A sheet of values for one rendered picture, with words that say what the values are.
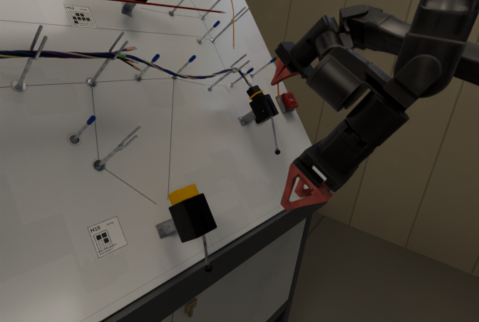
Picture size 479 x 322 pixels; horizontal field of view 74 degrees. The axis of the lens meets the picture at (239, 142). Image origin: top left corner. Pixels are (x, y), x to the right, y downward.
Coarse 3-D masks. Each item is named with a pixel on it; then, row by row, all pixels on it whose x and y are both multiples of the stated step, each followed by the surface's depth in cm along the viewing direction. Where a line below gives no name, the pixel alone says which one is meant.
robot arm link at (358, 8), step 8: (344, 8) 69; (352, 8) 68; (360, 8) 68; (368, 8) 67; (344, 16) 67; (352, 16) 67; (344, 24) 68; (328, 32) 67; (336, 32) 67; (344, 32) 68; (320, 40) 67; (328, 40) 65; (336, 40) 65; (344, 40) 66; (320, 48) 66; (328, 48) 64; (320, 56) 65
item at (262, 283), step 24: (288, 240) 98; (240, 264) 79; (264, 264) 90; (288, 264) 104; (216, 288) 73; (240, 288) 83; (264, 288) 95; (288, 288) 111; (192, 312) 67; (216, 312) 77; (240, 312) 87; (264, 312) 101
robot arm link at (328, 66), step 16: (336, 48) 40; (352, 48) 42; (320, 64) 41; (336, 64) 40; (352, 64) 40; (368, 64) 39; (416, 64) 33; (432, 64) 33; (320, 80) 41; (336, 80) 40; (352, 80) 39; (384, 80) 37; (400, 80) 34; (416, 80) 34; (432, 80) 33; (320, 96) 43; (336, 96) 40; (400, 96) 35; (416, 96) 34
